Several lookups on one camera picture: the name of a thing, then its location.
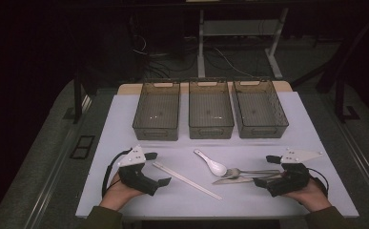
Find white ceramic spoon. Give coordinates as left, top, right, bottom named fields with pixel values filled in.
left=194, top=148, right=228, bottom=177

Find white metal stand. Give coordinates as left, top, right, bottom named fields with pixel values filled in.
left=196, top=8, right=290, bottom=80

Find person's left hand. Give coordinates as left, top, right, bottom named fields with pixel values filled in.
left=99, top=173, right=145, bottom=212

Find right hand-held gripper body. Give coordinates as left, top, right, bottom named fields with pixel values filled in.
left=266, top=147, right=323, bottom=198

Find person's right hand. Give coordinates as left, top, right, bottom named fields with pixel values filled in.
left=283, top=179, right=333, bottom=213

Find white floor cable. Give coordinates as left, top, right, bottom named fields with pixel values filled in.
left=213, top=47, right=256, bottom=79

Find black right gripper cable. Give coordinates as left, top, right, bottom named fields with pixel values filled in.
left=307, top=167, right=330, bottom=197

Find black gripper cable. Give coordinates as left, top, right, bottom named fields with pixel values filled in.
left=307, top=167, right=330, bottom=197
left=101, top=148, right=133, bottom=198

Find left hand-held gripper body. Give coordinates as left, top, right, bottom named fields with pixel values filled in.
left=117, top=145, right=159, bottom=197

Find metal fork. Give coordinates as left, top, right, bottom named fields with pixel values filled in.
left=223, top=167, right=281, bottom=178

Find black metal post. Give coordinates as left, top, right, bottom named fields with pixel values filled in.
left=62, top=63, right=92, bottom=125
left=334, top=73, right=361, bottom=124

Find black floor cables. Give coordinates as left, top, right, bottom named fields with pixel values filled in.
left=129, top=18, right=199, bottom=80

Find transparent grey plastic bin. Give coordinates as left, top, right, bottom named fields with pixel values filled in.
left=132, top=80, right=181, bottom=142
left=232, top=78, right=290, bottom=139
left=188, top=79, right=236, bottom=140

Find metal serrated knife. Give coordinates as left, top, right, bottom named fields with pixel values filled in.
left=211, top=173, right=283, bottom=186

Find white chopstick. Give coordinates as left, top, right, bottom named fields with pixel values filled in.
left=152, top=163, right=222, bottom=201
left=153, top=161, right=223, bottom=199

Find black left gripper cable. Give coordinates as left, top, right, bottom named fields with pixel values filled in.
left=101, top=148, right=133, bottom=198

